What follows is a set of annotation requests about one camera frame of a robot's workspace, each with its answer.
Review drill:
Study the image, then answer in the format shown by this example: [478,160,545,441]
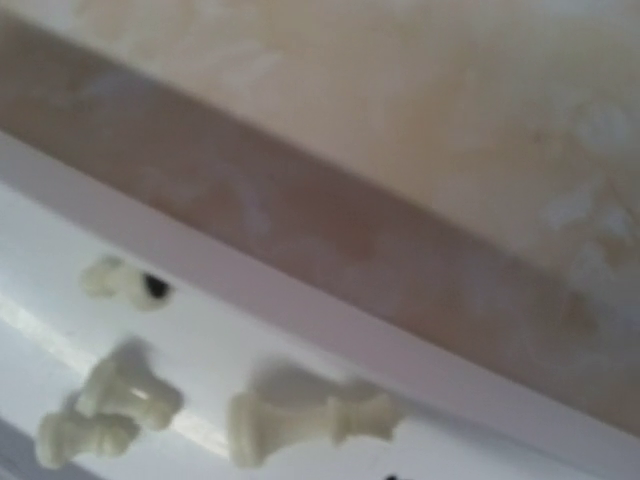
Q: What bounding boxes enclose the white chess king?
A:
[226,367,404,469]

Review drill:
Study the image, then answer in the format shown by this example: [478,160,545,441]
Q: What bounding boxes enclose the white chess pieces tray pile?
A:
[79,256,173,311]

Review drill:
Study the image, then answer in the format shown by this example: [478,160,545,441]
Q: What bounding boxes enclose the white plastic tray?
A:
[1,134,639,479]

